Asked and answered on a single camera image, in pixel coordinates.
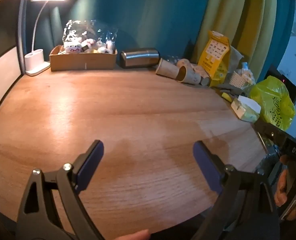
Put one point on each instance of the yellow paper bag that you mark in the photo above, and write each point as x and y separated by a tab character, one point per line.
213	55

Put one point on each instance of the yellow sponge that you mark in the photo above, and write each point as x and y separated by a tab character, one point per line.
227	97

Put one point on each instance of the clear plastic bag of toys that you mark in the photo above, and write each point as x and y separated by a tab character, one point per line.
80	35

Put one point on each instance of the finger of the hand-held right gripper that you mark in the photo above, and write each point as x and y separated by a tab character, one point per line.
269	130

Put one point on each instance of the grey plastic bag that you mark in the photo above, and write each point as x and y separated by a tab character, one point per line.
237	57

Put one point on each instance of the tissue packet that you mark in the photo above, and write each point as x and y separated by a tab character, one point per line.
245	112

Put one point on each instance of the black device with red light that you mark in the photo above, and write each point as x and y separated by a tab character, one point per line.
292	87

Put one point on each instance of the brown paper cup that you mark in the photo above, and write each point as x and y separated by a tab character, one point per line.
166	68

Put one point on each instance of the small white paper cup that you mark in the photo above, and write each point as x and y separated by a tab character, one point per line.
184	62

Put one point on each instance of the yellow-green plastic bag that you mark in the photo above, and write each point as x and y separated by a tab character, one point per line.
270	100

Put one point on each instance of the white plastic basket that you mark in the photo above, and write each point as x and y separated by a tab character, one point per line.
238	81

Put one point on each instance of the person's left hand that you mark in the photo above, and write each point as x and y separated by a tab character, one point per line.
135	235

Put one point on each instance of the white printed paper cup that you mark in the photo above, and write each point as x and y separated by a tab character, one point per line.
188	75

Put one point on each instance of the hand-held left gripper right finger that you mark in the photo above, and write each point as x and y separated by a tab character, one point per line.
208	165

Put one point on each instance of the yellow curtain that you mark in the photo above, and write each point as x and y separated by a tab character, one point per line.
228	10

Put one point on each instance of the white desk lamp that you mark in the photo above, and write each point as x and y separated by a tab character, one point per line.
35	62

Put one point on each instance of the cardboard box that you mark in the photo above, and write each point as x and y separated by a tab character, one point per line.
83	61

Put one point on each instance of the person's right hand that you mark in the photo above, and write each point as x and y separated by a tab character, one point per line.
282	180

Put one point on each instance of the stainless steel cup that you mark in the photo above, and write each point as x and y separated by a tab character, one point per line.
140	57

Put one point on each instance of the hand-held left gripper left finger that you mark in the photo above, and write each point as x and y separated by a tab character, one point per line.
90	165

